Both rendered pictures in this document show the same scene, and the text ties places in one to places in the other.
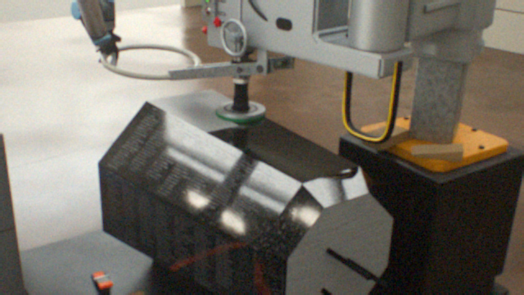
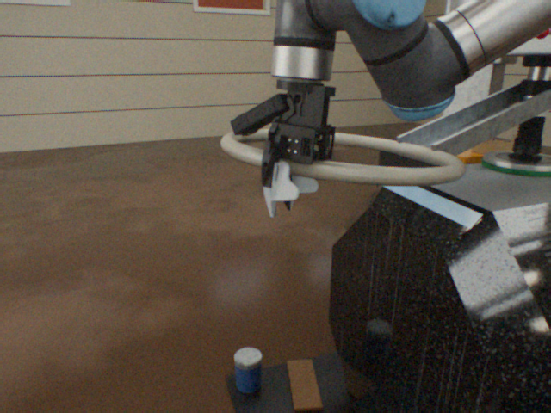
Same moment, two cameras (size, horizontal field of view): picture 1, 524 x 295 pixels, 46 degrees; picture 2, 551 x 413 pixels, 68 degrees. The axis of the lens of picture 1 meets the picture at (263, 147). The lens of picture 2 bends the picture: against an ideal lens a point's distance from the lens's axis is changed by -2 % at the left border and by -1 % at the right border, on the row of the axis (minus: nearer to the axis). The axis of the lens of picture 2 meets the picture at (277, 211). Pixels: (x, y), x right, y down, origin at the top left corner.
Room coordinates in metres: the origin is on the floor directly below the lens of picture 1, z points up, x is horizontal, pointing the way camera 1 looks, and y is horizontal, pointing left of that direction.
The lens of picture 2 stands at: (2.87, 1.42, 1.15)
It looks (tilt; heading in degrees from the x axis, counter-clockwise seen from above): 20 degrees down; 288
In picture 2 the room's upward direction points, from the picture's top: straight up
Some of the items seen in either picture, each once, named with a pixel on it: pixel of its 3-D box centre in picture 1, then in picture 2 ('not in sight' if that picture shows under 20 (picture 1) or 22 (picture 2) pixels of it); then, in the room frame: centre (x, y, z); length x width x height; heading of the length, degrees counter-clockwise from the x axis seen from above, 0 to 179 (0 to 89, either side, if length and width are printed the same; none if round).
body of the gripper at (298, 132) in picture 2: (106, 40); (300, 122); (3.03, 0.80, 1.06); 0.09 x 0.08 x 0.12; 166
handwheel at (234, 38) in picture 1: (241, 37); not in sight; (2.39, 0.10, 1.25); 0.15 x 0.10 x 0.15; 46
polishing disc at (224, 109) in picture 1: (241, 109); (523, 160); (2.56, 0.10, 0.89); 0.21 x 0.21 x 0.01
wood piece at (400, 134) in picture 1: (386, 137); (499, 149); (2.51, -0.53, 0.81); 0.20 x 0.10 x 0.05; 134
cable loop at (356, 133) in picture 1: (368, 99); not in sight; (2.10, -0.37, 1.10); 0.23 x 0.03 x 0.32; 46
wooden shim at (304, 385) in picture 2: not in sight; (303, 383); (3.16, 0.22, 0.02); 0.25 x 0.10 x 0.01; 113
